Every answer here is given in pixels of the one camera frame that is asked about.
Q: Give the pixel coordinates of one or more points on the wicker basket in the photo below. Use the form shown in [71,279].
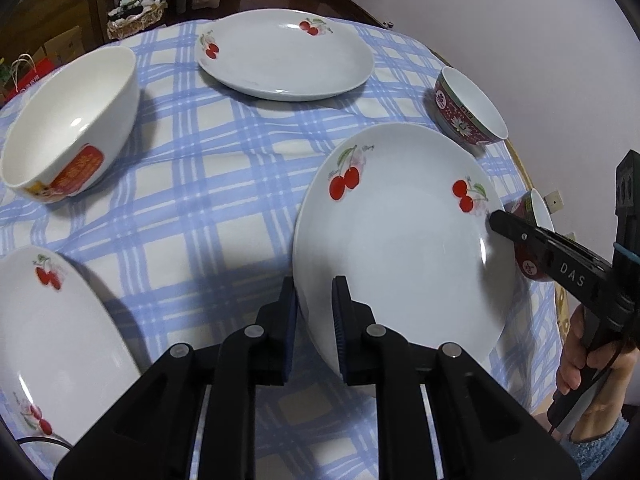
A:
[135,24]

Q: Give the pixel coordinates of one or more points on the white bowl with orange label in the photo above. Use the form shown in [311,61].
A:
[75,110]

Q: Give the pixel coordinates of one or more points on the white wall outlet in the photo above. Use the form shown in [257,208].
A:
[553,202]

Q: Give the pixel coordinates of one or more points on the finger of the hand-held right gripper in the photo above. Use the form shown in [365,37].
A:
[515,232]

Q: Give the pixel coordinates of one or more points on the small red patterned bowl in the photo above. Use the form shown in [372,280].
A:
[541,210]
[450,110]

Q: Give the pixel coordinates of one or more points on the open cardboard box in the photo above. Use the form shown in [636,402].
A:
[65,44]

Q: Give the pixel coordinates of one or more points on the person's right hand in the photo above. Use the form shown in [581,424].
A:
[615,387]

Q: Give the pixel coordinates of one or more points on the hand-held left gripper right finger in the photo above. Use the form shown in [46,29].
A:
[342,332]

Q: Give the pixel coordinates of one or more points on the white cherry-print plate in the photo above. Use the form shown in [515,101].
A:
[400,240]
[285,55]
[50,340]

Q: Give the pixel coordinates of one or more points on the person's right forearm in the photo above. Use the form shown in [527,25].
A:
[600,445]

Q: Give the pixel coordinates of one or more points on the red paper bag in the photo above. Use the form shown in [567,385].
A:
[30,74]

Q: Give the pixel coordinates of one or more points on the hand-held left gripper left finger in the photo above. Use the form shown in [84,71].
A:
[290,332]

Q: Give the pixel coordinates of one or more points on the blue plaid tablecloth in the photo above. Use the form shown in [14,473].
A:
[210,185]

